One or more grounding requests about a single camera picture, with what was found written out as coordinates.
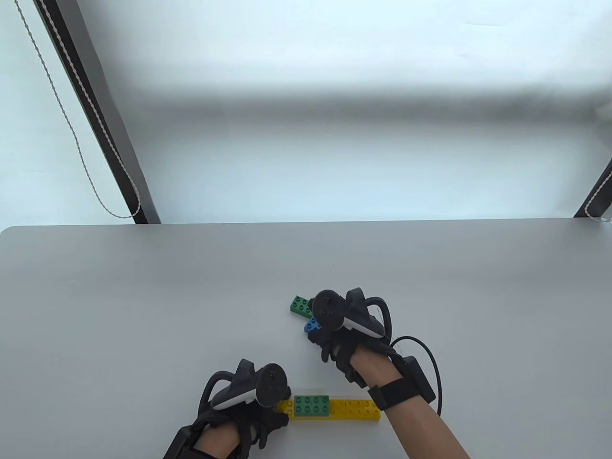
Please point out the black left wrist sensor band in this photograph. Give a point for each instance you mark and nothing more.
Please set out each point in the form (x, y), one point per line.
(181, 444)

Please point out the yellow lego brick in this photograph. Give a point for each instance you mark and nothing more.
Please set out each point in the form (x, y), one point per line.
(336, 411)
(363, 411)
(286, 409)

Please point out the person's left hand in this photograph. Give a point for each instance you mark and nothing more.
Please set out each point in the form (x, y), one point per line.
(258, 418)

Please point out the person's right hand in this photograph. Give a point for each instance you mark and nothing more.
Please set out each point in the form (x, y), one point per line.
(342, 346)

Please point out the black wrist sensor band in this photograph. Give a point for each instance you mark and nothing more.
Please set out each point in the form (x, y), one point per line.
(418, 380)
(181, 444)

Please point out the dark grey controller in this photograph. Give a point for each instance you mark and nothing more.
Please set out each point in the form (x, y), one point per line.
(327, 311)
(270, 382)

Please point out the black right wrist sensor band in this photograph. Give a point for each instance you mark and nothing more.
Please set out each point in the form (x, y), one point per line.
(418, 380)

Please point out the blue lego brick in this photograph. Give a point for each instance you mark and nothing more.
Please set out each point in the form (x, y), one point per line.
(313, 326)

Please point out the person's left forearm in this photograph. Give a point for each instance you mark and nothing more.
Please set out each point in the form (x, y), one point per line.
(217, 442)

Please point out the green lego brick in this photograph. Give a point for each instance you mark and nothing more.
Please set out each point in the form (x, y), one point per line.
(300, 306)
(311, 404)

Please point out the black frame pole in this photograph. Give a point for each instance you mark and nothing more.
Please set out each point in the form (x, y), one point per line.
(88, 95)
(597, 201)

